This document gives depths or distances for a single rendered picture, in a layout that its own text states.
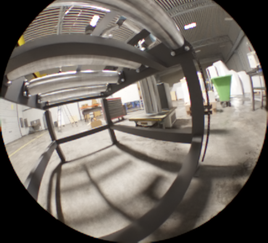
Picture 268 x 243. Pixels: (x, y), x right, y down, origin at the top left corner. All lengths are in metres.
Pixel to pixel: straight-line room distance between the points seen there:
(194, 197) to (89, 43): 0.81
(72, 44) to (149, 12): 0.21
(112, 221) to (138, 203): 0.21
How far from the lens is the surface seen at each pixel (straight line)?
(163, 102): 1.51
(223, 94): 2.73
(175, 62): 0.51
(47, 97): 0.96
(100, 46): 0.24
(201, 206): 0.62
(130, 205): 0.61
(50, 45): 0.24
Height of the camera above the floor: 0.57
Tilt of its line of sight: 4 degrees down
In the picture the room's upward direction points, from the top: 12 degrees counter-clockwise
